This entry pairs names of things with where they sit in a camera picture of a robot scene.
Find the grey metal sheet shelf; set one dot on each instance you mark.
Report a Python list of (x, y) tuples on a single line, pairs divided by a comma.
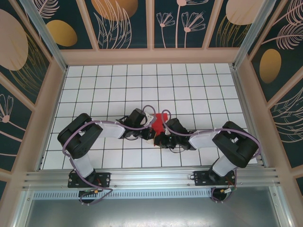
[(151, 212)]

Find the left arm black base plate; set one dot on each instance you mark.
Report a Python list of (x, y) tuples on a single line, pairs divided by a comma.
[(104, 178)]

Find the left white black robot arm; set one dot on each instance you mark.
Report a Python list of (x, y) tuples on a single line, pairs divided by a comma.
[(111, 130)]

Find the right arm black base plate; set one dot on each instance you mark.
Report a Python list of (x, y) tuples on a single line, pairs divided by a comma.
[(201, 178)]

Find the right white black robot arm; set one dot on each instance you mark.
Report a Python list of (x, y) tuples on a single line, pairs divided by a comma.
[(201, 140)]

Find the aluminium side rail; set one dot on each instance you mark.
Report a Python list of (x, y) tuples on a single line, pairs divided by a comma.
[(248, 118)]

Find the long aluminium mounting rail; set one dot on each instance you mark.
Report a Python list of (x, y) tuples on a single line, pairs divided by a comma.
[(151, 176)]

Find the aluminium corner post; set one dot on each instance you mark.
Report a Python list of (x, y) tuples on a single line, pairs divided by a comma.
[(51, 46), (251, 35)]

